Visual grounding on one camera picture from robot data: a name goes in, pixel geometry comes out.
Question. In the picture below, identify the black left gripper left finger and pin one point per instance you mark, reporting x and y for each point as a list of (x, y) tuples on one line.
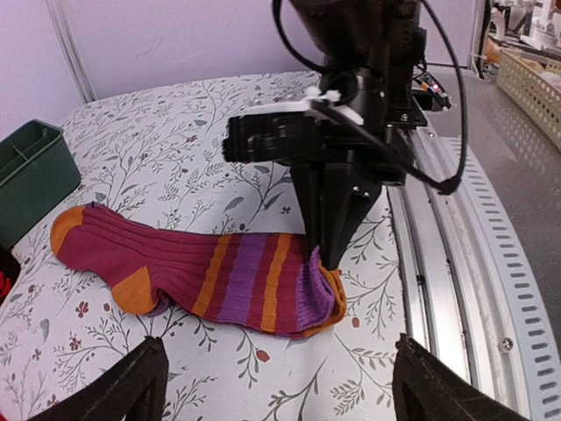
[(133, 389)]

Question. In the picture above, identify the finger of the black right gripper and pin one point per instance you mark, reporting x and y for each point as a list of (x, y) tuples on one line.
[(348, 194), (308, 180)]

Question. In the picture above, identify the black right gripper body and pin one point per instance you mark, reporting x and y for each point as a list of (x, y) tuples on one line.
[(350, 130)]

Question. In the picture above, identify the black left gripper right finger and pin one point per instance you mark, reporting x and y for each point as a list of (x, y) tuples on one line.
[(424, 388)]

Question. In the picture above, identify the maroon striped sock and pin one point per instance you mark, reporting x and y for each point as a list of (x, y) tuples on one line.
[(266, 282)]

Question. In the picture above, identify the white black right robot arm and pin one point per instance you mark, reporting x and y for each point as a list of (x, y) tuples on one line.
[(383, 35)]

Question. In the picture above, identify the floral patterned table mat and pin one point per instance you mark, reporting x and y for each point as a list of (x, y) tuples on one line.
[(155, 157)]

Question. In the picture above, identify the red rolled sock in bin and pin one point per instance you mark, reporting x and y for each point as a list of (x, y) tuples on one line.
[(5, 286)]

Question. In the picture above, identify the beige perforated basket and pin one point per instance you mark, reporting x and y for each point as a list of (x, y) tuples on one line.
[(536, 90)]

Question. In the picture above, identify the green divided organizer bin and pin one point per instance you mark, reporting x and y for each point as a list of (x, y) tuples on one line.
[(38, 171)]

